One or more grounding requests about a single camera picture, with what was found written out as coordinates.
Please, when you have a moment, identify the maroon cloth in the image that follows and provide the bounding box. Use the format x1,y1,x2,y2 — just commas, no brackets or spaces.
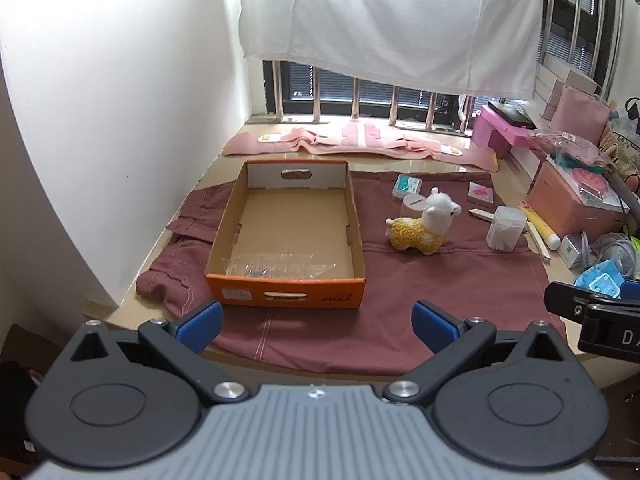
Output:
136,170,568,378

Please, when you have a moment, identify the white curtain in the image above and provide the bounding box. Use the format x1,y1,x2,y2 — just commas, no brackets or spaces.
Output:
236,0,545,98

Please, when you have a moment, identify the clear cotton swab container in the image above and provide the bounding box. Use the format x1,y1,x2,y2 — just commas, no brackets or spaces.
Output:
486,205,528,252

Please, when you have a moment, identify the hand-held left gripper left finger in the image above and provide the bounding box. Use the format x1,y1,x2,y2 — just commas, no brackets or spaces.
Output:
65,301,251,407

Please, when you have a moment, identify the silver box with pink heart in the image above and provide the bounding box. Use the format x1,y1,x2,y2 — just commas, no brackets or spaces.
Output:
467,181,496,206

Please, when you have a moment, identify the yellow white alpaca plush toy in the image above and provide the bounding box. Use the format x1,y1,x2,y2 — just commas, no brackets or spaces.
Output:
385,186,462,257

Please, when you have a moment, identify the clear packet with pink item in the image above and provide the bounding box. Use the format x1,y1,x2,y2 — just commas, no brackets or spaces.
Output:
560,157,631,208

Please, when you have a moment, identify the dark cloth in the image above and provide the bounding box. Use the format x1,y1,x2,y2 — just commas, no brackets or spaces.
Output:
0,360,41,461

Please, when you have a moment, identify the yellow tube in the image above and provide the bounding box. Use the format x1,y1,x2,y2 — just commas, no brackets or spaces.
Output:
517,201,561,250

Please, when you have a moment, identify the blue face mask pack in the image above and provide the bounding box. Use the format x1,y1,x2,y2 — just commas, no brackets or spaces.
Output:
574,260,626,296

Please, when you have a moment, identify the stack of white boxes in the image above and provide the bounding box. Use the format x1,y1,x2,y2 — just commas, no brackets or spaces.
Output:
532,67,601,121

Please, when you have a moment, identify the small white box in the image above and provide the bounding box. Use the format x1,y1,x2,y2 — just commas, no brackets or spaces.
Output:
560,232,593,268

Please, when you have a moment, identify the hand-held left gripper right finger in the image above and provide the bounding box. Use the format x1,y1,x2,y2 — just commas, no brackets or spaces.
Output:
383,299,576,407

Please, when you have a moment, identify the beige flat stick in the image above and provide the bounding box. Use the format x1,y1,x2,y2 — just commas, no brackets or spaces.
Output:
525,222,551,261

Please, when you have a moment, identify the white coiled cable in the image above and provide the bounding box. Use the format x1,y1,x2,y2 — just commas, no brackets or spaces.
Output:
590,232,636,278

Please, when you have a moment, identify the orange cardboard box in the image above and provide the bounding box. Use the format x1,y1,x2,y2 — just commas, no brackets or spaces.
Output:
205,159,367,309

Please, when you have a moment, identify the round pink jar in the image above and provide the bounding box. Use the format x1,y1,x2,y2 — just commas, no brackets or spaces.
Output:
402,193,431,216

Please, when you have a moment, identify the magenta pink box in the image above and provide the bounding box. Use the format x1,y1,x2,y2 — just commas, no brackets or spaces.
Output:
472,105,551,161

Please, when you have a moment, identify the clear plastic bag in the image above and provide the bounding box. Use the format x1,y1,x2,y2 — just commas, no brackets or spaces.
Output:
222,252,337,278

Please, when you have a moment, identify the patterned bag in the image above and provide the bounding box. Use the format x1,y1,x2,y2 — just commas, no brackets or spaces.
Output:
600,110,640,171

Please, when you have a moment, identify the pink bag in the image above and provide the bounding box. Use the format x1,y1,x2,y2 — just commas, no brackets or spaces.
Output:
550,84,612,146

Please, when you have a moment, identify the pink fabric belt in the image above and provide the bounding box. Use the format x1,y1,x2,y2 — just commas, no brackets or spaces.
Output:
221,127,501,173

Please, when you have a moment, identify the barred window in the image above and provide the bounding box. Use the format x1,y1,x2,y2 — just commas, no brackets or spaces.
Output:
261,0,638,137

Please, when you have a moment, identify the clear dental floss pick box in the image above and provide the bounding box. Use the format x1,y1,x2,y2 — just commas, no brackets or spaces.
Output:
391,174,423,202

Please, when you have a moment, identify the clear packet with pink garment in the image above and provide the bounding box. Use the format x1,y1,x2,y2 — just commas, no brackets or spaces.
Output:
530,129,608,166

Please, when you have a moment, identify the salmon pink box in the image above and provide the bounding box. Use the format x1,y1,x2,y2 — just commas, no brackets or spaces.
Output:
527,162,631,241

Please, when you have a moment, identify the black flat case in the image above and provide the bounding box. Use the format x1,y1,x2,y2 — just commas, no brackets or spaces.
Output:
487,101,537,130

